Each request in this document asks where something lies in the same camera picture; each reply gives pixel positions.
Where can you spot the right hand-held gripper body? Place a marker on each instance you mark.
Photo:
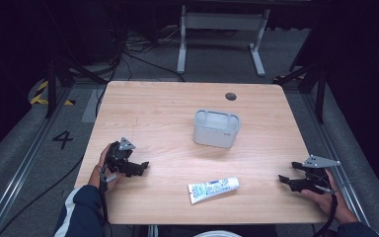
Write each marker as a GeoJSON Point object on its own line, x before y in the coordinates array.
{"type": "Point", "coordinates": [316, 176]}

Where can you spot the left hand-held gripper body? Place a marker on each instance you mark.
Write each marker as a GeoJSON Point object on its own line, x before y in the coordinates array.
{"type": "Point", "coordinates": [116, 157]}

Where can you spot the person's left hand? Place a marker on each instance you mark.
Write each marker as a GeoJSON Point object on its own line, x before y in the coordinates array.
{"type": "Point", "coordinates": [96, 174]}

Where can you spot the person's right hand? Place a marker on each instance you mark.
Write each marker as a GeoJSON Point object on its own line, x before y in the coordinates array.
{"type": "Point", "coordinates": [337, 205]}

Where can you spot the white blue toothpaste tube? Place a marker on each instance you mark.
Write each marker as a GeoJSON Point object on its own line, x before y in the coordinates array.
{"type": "Point", "coordinates": [212, 189]}

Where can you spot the black tripod stand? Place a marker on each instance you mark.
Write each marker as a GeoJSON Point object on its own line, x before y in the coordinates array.
{"type": "Point", "coordinates": [51, 85]}
{"type": "Point", "coordinates": [320, 89]}

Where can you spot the grey plastic holder box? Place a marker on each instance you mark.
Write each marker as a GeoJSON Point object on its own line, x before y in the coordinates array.
{"type": "Point", "coordinates": [215, 131]}

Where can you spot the white round object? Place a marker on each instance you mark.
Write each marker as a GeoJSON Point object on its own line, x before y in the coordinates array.
{"type": "Point", "coordinates": [217, 234]}

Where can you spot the yellow black floor tape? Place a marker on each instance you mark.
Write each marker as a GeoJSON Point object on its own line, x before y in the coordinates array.
{"type": "Point", "coordinates": [39, 95]}

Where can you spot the white metal desk frame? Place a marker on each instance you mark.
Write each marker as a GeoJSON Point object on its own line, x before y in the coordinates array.
{"type": "Point", "coordinates": [225, 21]}

